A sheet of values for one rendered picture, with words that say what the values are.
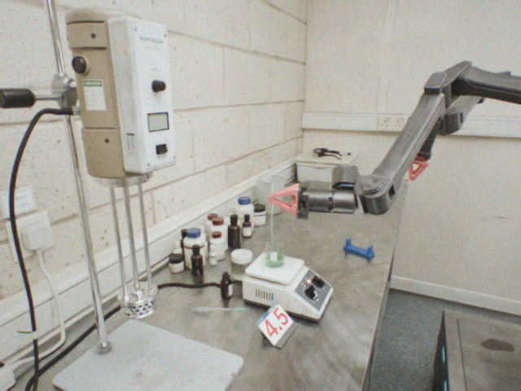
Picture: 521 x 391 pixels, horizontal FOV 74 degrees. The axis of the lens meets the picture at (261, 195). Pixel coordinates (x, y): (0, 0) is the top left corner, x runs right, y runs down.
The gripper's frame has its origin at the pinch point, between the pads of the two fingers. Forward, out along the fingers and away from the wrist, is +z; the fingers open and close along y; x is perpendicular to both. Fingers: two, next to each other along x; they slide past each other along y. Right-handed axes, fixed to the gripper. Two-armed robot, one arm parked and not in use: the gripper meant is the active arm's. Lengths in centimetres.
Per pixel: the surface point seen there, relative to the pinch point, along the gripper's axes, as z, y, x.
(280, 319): -4.2, 14.3, 24.0
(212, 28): 29, -50, -46
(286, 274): -4.5, 5.9, 17.2
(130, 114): 13.9, 36.7, -22.4
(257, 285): 2.2, 7.8, 19.9
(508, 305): -125, -118, 97
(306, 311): -9.9, 11.1, 23.4
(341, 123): -23, -142, -5
